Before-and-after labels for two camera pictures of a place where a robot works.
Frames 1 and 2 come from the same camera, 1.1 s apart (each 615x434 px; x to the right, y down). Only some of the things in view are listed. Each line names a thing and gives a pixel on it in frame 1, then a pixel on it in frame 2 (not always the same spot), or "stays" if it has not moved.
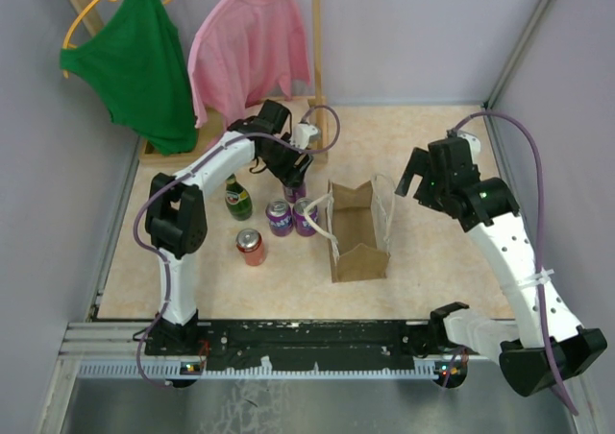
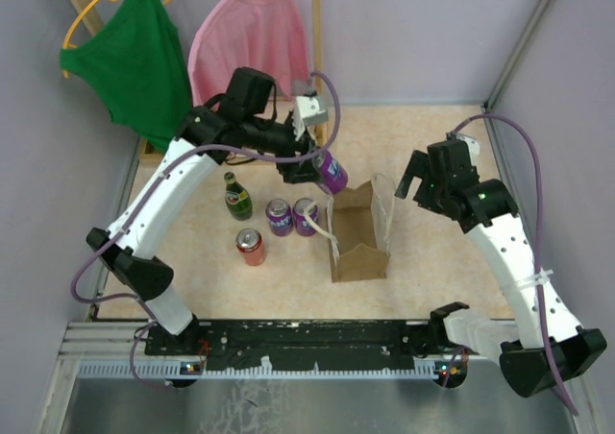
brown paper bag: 359,226 stays
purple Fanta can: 293,194 to 332,175
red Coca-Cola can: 250,242 stays
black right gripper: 420,163 stays
